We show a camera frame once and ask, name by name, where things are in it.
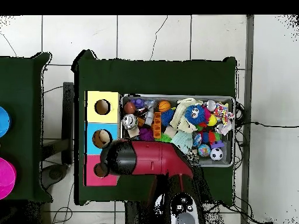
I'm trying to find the cream muslin cloth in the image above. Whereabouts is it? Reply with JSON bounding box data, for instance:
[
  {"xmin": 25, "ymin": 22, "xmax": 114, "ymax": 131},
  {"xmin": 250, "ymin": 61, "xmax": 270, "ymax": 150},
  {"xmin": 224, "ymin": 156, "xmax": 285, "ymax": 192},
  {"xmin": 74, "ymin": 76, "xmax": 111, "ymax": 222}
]
[{"xmin": 163, "ymin": 97, "xmax": 204, "ymax": 138}]

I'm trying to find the clear mesh bin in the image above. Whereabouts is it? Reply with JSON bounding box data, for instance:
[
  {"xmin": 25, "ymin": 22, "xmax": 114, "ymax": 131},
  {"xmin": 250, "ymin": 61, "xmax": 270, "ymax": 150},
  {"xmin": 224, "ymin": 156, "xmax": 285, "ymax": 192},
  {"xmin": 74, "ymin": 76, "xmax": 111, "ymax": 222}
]
[{"xmin": 119, "ymin": 93, "xmax": 236, "ymax": 167}]

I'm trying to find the wooden box with three holes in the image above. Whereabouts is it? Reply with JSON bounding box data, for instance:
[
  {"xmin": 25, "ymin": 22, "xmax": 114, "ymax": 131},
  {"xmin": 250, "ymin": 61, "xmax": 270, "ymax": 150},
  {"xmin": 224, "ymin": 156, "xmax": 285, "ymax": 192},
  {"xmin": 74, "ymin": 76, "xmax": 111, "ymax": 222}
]
[{"xmin": 84, "ymin": 90, "xmax": 121, "ymax": 187}]

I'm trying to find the orange plastic block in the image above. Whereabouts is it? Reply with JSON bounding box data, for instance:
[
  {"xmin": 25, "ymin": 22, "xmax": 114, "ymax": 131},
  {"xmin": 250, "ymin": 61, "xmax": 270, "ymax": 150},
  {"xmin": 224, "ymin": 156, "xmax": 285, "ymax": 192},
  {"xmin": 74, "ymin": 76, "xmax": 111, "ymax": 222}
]
[{"xmin": 152, "ymin": 111, "xmax": 162, "ymax": 139}]

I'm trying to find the purple spiky toy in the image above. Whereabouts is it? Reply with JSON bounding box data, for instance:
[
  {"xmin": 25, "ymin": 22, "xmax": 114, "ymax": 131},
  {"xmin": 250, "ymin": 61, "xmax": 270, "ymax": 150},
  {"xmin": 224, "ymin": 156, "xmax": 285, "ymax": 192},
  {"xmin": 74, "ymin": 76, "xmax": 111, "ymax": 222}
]
[{"xmin": 138, "ymin": 127, "xmax": 155, "ymax": 142}]

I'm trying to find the blue spiky ball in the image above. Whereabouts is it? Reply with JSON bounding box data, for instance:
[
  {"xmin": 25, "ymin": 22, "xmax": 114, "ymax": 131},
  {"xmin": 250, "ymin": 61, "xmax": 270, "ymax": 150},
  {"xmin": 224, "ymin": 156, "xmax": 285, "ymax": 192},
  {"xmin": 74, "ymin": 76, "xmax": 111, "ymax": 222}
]
[{"xmin": 160, "ymin": 108, "xmax": 175, "ymax": 128}]

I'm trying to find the silver drink can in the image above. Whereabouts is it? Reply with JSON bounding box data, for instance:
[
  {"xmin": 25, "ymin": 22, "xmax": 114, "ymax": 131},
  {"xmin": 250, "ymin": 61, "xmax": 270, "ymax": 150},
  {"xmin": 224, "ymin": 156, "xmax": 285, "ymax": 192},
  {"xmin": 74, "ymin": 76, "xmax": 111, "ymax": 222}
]
[{"xmin": 121, "ymin": 113, "xmax": 138, "ymax": 130}]

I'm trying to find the orange basketball toy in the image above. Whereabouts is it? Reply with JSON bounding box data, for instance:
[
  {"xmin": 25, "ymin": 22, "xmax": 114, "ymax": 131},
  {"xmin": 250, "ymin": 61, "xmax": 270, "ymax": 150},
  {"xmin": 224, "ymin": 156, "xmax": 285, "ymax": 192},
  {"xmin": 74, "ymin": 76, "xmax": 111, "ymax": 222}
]
[{"xmin": 158, "ymin": 100, "xmax": 172, "ymax": 113}]

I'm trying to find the brown football toy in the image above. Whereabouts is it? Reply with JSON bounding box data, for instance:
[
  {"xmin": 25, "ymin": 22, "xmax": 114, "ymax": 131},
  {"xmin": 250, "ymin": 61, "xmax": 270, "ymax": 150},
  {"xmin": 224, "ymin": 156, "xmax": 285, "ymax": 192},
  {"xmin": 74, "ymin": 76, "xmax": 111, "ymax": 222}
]
[{"xmin": 123, "ymin": 101, "xmax": 137, "ymax": 114}]

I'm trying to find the blue fuzzy ball with eyes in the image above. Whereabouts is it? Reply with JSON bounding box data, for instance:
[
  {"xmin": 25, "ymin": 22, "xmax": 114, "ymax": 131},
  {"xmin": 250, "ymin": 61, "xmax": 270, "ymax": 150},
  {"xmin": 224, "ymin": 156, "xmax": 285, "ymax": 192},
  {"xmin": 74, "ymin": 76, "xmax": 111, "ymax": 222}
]
[{"xmin": 184, "ymin": 104, "xmax": 207, "ymax": 125}]

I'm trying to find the dark green tablecloth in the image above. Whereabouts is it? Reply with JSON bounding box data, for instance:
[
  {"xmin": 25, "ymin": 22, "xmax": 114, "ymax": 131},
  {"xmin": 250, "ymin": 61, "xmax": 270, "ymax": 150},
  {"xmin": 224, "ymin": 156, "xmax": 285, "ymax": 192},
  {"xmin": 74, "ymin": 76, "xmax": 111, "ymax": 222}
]
[
  {"xmin": 71, "ymin": 50, "xmax": 238, "ymax": 206},
  {"xmin": 0, "ymin": 52, "xmax": 53, "ymax": 202}
]

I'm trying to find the globe print ball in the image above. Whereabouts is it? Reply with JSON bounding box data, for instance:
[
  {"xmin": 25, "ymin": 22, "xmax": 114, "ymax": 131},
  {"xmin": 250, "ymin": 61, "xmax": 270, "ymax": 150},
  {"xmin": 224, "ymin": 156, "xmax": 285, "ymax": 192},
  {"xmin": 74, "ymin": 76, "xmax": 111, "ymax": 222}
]
[{"xmin": 197, "ymin": 143, "xmax": 211, "ymax": 158}]

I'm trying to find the black and white soccer ball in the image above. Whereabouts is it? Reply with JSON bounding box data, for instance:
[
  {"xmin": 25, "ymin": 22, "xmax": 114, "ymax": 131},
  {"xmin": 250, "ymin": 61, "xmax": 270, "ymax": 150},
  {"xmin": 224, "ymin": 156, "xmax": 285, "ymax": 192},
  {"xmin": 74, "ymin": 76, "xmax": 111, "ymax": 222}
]
[{"xmin": 209, "ymin": 148, "xmax": 224, "ymax": 161}]

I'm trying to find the blue bowl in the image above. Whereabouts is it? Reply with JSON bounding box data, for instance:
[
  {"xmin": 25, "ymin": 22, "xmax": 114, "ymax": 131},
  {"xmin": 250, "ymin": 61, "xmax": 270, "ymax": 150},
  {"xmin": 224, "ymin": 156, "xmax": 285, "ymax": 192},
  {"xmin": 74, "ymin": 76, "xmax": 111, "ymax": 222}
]
[{"xmin": 0, "ymin": 106, "xmax": 12, "ymax": 138}]

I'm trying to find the magenta bowl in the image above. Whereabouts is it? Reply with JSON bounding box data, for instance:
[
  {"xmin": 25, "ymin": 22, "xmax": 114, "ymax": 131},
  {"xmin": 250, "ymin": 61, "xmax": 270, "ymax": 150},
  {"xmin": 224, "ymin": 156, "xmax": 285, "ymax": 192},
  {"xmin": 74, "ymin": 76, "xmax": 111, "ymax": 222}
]
[{"xmin": 0, "ymin": 157, "xmax": 17, "ymax": 200}]

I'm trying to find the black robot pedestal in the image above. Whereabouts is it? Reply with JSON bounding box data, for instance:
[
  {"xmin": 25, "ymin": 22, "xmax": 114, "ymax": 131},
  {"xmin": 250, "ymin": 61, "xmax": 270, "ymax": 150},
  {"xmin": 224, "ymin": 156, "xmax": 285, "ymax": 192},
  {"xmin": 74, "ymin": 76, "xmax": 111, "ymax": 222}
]
[{"xmin": 124, "ymin": 201, "xmax": 164, "ymax": 224}]

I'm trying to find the black cable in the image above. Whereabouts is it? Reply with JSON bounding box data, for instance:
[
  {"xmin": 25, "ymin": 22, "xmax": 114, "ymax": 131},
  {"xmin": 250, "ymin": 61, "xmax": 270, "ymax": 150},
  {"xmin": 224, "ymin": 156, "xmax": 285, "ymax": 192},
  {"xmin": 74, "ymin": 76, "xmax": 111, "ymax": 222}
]
[{"xmin": 234, "ymin": 102, "xmax": 299, "ymax": 128}]

